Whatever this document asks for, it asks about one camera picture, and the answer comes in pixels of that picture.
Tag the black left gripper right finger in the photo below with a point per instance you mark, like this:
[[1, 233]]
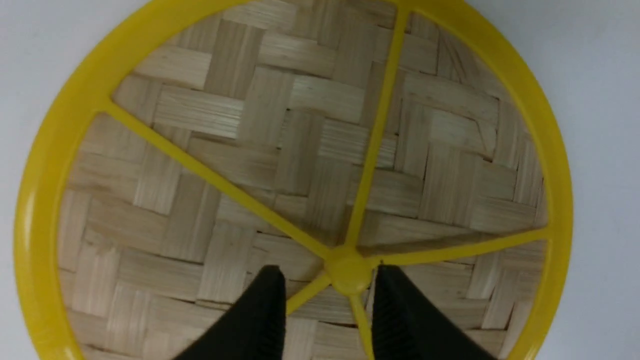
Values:
[[407, 326]]

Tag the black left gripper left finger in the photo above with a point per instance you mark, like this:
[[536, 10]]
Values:
[[254, 328]]

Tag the yellow rimmed bamboo steamer lid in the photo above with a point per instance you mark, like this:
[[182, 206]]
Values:
[[203, 140]]

